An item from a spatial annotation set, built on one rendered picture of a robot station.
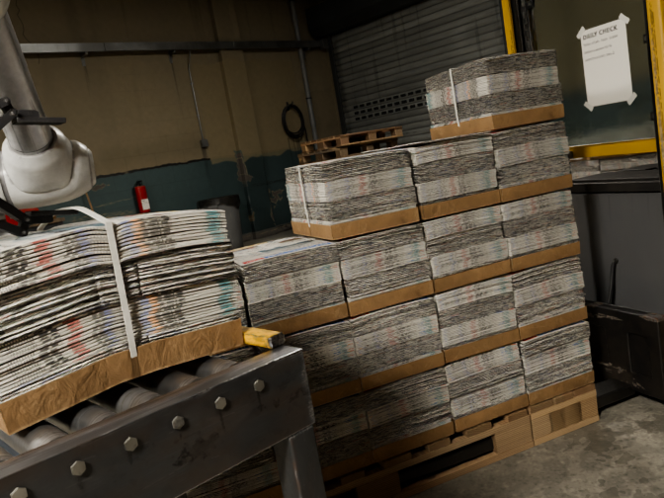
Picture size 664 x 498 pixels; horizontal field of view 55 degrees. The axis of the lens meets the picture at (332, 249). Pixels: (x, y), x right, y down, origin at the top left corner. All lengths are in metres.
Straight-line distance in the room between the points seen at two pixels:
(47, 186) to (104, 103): 7.23
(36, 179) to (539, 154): 1.49
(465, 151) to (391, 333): 0.60
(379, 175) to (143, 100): 7.49
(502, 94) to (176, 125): 7.56
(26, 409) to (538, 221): 1.69
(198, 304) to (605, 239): 2.07
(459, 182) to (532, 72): 0.44
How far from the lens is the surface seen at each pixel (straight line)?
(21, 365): 0.90
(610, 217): 2.75
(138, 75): 9.24
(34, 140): 1.67
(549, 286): 2.23
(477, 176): 2.04
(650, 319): 2.43
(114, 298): 0.93
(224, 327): 1.02
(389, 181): 1.88
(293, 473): 1.01
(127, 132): 9.00
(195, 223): 0.98
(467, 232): 2.02
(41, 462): 0.81
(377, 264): 1.88
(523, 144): 2.14
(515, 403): 2.23
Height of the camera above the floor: 1.08
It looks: 8 degrees down
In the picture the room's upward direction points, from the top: 10 degrees counter-clockwise
